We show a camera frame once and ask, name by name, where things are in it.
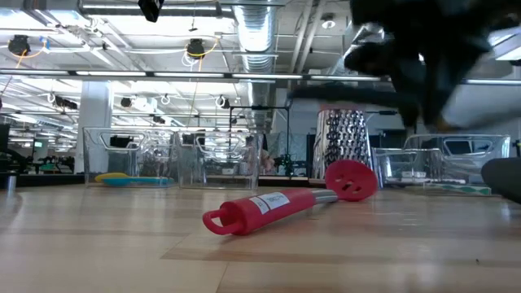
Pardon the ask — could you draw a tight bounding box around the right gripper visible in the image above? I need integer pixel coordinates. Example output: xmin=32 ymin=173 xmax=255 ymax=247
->
xmin=345 ymin=36 xmax=489 ymax=127

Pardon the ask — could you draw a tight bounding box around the yellow silicone spoon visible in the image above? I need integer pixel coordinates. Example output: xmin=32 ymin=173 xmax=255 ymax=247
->
xmin=94 ymin=172 xmax=132 ymax=184

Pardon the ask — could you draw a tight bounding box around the blue silicone spoon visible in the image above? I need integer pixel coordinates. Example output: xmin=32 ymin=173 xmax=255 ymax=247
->
xmin=100 ymin=176 xmax=175 ymax=188

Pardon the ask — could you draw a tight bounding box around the red slotted spoon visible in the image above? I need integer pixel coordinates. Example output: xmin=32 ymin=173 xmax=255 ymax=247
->
xmin=201 ymin=159 xmax=379 ymax=237

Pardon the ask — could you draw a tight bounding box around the clear plastic bin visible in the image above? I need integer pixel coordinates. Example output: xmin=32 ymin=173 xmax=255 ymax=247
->
xmin=82 ymin=126 xmax=179 ymax=190
xmin=174 ymin=129 xmax=265 ymax=191
xmin=371 ymin=133 xmax=512 ymax=197

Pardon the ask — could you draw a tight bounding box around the long ceiling light bar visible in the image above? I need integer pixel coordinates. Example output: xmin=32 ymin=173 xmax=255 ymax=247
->
xmin=0 ymin=68 xmax=521 ymax=85

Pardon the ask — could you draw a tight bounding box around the pink steel box grater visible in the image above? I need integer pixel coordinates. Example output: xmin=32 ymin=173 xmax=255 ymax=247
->
xmin=312 ymin=103 xmax=378 ymax=190

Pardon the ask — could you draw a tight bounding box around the silver and teal utensil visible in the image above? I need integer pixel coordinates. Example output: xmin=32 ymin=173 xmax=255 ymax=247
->
xmin=422 ymin=181 xmax=494 ymax=197

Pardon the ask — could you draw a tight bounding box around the white pillar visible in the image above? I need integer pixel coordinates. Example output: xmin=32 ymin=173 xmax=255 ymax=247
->
xmin=77 ymin=80 xmax=114 ymax=174

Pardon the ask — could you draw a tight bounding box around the person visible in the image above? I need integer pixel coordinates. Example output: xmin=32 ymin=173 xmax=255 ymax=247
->
xmin=243 ymin=136 xmax=277 ymax=174

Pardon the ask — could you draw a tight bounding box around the black rack frame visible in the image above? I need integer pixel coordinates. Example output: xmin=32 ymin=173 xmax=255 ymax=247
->
xmin=365 ymin=109 xmax=402 ymax=138

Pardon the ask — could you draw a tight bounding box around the black ceiling cable reel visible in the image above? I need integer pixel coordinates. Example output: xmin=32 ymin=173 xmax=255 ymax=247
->
xmin=185 ymin=37 xmax=208 ymax=59
xmin=7 ymin=33 xmax=33 ymax=57

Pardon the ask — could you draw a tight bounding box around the large silver air duct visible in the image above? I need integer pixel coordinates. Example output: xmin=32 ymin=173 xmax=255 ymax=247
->
xmin=232 ymin=0 xmax=282 ymax=133

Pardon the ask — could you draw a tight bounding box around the black aluminium table frame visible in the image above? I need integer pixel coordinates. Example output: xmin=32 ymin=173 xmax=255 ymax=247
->
xmin=0 ymin=173 xmax=326 ymax=192

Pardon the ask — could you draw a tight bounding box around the grey metal post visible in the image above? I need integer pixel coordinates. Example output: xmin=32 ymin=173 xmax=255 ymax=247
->
xmin=2 ymin=172 xmax=18 ymax=192

